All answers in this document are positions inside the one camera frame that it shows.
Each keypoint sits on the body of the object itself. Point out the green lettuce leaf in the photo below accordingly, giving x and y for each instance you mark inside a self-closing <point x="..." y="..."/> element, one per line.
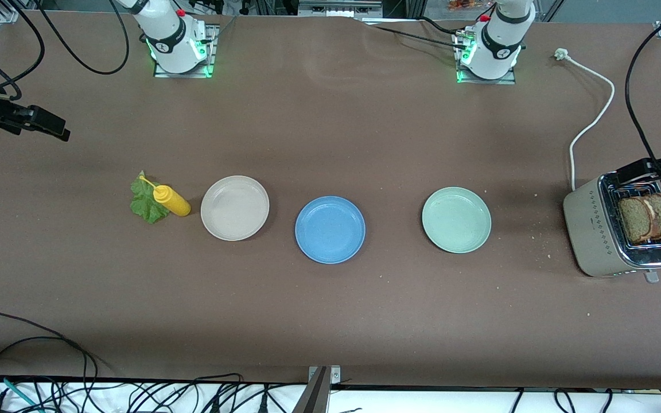
<point x="146" y="206"/>

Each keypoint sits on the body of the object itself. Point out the yellow mustard squeeze bottle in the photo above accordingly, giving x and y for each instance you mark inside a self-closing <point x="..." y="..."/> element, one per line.
<point x="172" y="201"/>

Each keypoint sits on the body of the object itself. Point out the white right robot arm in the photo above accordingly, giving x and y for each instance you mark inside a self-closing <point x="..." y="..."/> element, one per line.
<point x="170" y="34"/>

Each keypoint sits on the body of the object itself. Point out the light green round plate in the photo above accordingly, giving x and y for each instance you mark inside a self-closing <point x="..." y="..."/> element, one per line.
<point x="456" y="219"/>

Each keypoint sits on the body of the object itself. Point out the beige round plate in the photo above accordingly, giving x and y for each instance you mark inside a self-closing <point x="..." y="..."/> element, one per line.
<point x="234" y="207"/>

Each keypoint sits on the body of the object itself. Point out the blue round plate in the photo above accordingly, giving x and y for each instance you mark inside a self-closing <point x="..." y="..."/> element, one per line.
<point x="330" y="230"/>

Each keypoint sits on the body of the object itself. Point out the beige metal toaster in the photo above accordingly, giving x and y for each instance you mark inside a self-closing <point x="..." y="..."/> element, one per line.
<point x="591" y="229"/>

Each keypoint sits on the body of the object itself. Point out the orange wrapped object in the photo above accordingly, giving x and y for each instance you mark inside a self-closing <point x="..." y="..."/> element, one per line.
<point x="462" y="6"/>

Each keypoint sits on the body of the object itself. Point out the grey metal box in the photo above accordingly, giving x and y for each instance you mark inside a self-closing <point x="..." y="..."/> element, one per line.
<point x="339" y="8"/>

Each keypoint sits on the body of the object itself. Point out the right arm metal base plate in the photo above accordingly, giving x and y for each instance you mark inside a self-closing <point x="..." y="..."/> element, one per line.
<point x="212" y="54"/>

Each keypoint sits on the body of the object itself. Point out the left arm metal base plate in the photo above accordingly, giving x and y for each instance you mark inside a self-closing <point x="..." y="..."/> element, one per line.
<point x="497" y="81"/>

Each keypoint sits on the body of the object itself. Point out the aluminium frame rail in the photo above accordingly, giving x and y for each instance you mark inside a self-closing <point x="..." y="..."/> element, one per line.
<point x="319" y="390"/>

